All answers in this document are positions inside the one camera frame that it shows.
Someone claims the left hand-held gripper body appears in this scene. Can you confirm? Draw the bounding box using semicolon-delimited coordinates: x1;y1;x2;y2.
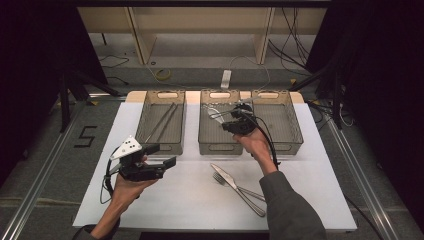
109;134;168;183

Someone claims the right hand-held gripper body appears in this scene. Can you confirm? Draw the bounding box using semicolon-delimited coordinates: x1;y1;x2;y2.
221;96;262;136

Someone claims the white spoon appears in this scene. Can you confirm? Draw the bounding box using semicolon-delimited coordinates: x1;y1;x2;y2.
206;105;236;122

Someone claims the clear grey plastic bin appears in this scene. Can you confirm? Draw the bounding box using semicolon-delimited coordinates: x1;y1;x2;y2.
134;89;186;156
198;89;246;156
250;89;305;156

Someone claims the metal table knife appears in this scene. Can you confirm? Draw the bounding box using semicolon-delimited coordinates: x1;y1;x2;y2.
209;162;267;218

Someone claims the person's left hand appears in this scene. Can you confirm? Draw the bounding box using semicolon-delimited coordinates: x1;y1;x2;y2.
108;174;158;208

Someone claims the person's right hand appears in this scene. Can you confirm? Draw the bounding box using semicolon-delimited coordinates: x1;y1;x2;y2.
232;128;279;176

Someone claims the white power strip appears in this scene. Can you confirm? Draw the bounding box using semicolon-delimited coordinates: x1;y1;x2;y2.
220;69;232;90

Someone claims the white table mat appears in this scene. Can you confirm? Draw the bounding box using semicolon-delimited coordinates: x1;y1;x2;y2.
72;101;358;233

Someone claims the light wooden shelf unit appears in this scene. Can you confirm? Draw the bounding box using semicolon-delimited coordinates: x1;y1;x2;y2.
78;7;328;66

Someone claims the black metal stand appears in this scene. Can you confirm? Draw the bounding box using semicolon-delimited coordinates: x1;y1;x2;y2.
288;63;344;131
58;69;123;134

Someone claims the black curtain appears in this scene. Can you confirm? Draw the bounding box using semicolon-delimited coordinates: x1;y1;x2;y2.
0;0;108;188
306;0;424;231

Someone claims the right hand-held gripper cable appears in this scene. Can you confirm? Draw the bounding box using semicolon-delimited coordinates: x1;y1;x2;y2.
241;111;281;169

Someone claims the hand-held gripper cable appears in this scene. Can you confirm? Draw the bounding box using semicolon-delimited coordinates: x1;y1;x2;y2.
99;155;123;205
241;111;281;169

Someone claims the left hand-held gripper cable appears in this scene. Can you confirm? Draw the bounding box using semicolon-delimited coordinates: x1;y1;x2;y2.
99;155;123;205

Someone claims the white floor cable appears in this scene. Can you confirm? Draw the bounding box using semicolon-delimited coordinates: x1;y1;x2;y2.
229;54;272;91

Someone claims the yellow cable coil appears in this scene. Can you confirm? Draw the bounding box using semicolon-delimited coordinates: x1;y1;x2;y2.
154;68;173;82

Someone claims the bundle of black cables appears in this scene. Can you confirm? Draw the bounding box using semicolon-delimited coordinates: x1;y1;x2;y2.
268;7;314;76

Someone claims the thin black floor cable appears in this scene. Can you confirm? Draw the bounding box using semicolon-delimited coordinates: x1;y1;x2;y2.
99;54;130;86

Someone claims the metal floor rail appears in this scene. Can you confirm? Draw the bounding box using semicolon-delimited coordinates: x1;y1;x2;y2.
324;116;401;240
0;103;84;240

